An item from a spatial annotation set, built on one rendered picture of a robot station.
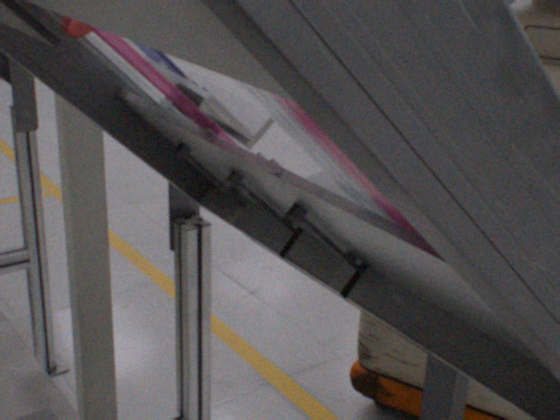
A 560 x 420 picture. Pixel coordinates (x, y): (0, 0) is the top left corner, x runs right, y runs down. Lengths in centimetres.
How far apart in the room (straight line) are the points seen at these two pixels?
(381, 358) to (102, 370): 59
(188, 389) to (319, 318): 99
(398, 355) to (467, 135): 143
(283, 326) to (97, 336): 79
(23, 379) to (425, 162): 63
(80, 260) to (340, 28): 115
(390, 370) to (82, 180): 78
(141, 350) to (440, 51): 180
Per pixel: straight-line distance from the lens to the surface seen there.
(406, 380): 168
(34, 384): 80
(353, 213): 58
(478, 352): 71
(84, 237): 131
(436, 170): 24
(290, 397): 182
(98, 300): 137
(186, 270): 109
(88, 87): 92
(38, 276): 182
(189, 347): 115
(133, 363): 195
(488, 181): 26
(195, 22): 39
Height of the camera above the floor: 106
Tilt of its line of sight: 22 degrees down
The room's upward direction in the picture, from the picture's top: 2 degrees clockwise
